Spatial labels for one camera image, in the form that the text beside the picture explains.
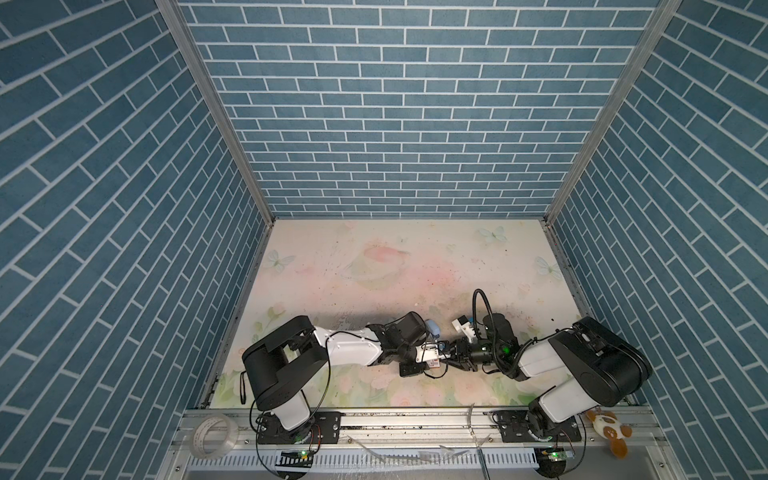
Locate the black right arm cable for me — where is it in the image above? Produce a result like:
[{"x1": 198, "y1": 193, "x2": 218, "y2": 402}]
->
[{"x1": 470, "y1": 288, "x2": 541, "y2": 376}]

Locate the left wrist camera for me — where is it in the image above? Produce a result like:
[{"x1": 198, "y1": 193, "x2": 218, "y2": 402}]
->
[{"x1": 416, "y1": 341, "x2": 450, "y2": 363}]

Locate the aluminium front rail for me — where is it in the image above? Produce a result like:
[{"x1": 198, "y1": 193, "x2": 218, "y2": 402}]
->
[{"x1": 171, "y1": 406, "x2": 668, "y2": 450}]

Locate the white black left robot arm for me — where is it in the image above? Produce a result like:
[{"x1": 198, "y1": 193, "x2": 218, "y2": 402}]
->
[{"x1": 241, "y1": 312, "x2": 429, "y2": 432}]

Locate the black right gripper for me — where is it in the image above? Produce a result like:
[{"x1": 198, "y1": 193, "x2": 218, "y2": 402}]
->
[{"x1": 446, "y1": 337, "x2": 502, "y2": 373}]

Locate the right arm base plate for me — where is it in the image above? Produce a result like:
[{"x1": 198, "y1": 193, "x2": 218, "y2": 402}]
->
[{"x1": 488, "y1": 409, "x2": 537, "y2": 444}]

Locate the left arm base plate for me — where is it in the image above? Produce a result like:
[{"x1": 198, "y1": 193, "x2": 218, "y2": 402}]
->
[{"x1": 257, "y1": 411, "x2": 343, "y2": 446}]

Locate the green circuit board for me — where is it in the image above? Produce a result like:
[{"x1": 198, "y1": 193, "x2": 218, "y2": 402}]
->
[
  {"x1": 276, "y1": 451, "x2": 314, "y2": 470},
  {"x1": 534, "y1": 448, "x2": 568, "y2": 479}
]

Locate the green circuit board right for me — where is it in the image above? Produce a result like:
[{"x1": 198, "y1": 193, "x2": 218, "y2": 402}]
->
[{"x1": 534, "y1": 448, "x2": 568, "y2": 479}]

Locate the green circuit board left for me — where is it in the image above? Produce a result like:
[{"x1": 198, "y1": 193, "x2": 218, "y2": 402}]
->
[{"x1": 276, "y1": 451, "x2": 314, "y2": 470}]

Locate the clear tape roll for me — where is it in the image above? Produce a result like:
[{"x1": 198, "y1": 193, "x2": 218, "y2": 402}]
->
[{"x1": 190, "y1": 414, "x2": 239, "y2": 460}]

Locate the red white staple box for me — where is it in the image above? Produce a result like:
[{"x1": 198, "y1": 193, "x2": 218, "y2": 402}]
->
[{"x1": 424, "y1": 352, "x2": 441, "y2": 369}]

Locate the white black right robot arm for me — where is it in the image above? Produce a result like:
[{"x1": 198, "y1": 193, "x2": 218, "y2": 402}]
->
[{"x1": 443, "y1": 314, "x2": 652, "y2": 440}]

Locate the brown white plush toy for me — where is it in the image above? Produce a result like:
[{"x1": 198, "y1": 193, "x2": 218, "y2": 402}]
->
[{"x1": 586, "y1": 408, "x2": 633, "y2": 459}]

